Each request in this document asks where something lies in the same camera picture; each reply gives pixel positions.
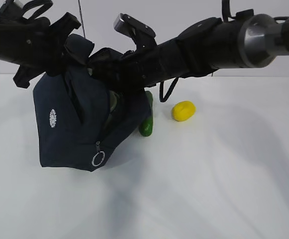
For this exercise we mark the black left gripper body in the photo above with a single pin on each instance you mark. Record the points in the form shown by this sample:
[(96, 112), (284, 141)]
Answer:
[(43, 50)]

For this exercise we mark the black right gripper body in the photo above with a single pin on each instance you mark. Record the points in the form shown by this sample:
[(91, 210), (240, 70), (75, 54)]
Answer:
[(130, 71)]

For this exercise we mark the green cucumber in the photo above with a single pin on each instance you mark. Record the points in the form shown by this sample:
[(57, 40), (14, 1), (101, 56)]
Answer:
[(146, 127)]

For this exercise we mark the yellow lemon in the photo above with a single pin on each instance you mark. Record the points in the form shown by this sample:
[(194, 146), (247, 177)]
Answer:
[(182, 111)]

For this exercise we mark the dark navy lunch bag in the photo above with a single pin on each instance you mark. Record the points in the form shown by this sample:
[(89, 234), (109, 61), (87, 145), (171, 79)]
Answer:
[(71, 110)]

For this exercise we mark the glass container with green lid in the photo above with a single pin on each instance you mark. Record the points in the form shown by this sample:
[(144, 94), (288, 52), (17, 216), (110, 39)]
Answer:
[(115, 110)]

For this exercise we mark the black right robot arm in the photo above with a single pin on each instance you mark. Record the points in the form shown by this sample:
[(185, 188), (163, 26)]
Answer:
[(248, 41)]

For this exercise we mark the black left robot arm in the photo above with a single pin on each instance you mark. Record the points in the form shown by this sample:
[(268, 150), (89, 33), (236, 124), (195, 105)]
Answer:
[(17, 22)]

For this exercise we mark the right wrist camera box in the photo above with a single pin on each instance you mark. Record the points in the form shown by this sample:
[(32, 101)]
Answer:
[(141, 34)]

